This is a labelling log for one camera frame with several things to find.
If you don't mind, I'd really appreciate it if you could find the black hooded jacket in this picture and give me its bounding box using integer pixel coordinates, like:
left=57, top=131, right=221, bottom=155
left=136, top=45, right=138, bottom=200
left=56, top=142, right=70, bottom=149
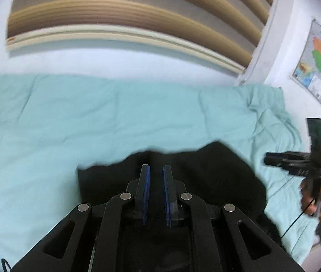
left=77, top=141, right=291, bottom=272

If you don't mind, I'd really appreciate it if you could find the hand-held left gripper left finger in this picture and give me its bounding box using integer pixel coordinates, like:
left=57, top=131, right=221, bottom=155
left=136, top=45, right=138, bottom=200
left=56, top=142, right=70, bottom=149
left=10, top=164, right=151, bottom=272

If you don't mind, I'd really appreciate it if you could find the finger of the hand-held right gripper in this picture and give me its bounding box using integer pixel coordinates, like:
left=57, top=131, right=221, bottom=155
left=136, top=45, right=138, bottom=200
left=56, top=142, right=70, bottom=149
left=282, top=161, right=310, bottom=176
left=264, top=152, right=309, bottom=165

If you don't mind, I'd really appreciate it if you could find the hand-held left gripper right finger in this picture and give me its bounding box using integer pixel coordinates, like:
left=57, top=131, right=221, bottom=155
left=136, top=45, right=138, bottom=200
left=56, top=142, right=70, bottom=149
left=163, top=164, right=305, bottom=272

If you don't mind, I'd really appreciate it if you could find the brown striped window blind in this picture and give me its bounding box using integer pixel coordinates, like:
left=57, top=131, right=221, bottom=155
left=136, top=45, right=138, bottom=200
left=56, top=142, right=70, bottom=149
left=6, top=0, right=277, bottom=78

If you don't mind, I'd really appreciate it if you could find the teal quilted blanket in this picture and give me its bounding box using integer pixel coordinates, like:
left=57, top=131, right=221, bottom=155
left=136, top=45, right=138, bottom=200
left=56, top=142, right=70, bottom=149
left=0, top=72, right=318, bottom=265

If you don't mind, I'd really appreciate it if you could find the black cable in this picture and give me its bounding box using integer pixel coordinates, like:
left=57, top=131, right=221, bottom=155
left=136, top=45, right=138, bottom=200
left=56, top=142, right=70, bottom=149
left=0, top=258, right=13, bottom=272
left=280, top=197, right=316, bottom=240

